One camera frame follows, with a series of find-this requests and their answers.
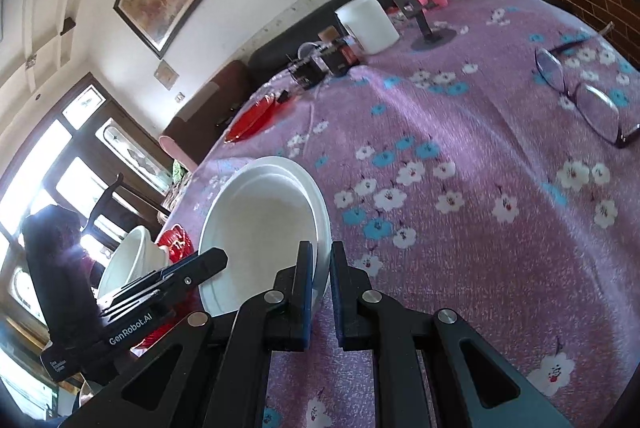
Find purple floral tablecloth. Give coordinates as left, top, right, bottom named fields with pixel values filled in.
left=160, top=0, right=640, bottom=428

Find large red gold-rimmed plate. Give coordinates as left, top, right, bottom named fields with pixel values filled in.
left=156, top=224, right=195, bottom=265

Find cream ribbed bowl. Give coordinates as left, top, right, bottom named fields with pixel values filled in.
left=97, top=225, right=171, bottom=303

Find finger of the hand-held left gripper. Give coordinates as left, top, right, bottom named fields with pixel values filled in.
left=100, top=248, right=229, bottom=309
left=100, top=290, right=176, bottom=326

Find wall switch panel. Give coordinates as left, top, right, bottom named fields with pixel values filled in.
left=155, top=60, right=178, bottom=88

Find dark wooden chair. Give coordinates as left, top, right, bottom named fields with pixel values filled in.
left=82, top=173, right=171, bottom=249

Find white jar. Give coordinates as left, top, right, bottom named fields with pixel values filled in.
left=334, top=0, right=401, bottom=56

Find white bowl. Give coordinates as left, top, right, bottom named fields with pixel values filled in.
left=198, top=156, right=332, bottom=316
left=200, top=168, right=318, bottom=313

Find round sofa armrest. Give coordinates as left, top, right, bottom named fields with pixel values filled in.
left=159, top=60, right=253, bottom=171

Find black box device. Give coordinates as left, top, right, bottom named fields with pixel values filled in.
left=320, top=35, right=361, bottom=77

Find purple-framed eyeglasses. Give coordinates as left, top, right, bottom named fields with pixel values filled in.
left=534, top=22, right=640, bottom=149

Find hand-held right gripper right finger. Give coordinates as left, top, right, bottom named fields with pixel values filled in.
left=329, top=242, right=576, bottom=428

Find wooden framed window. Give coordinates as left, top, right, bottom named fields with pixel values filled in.
left=0, top=72, right=176, bottom=409

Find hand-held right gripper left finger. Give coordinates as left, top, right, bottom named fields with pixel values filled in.
left=60, top=240, right=317, bottom=428

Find black sofa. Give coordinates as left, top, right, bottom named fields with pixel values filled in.
left=247, top=0, right=501, bottom=81

